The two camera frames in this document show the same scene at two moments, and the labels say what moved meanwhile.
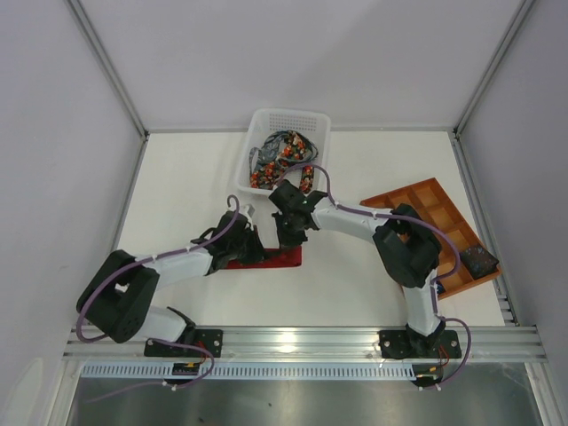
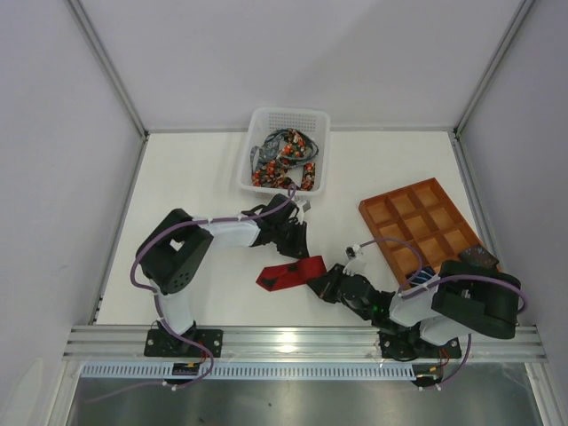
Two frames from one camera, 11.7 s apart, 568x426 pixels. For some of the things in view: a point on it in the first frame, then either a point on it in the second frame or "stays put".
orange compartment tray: [429, 204] stays put
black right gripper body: [289, 228] to [335, 284]
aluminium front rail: [527, 343] stays put
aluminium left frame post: [79, 13] stays put
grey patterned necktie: [268, 152] stays put
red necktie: [285, 256] to [297, 272]
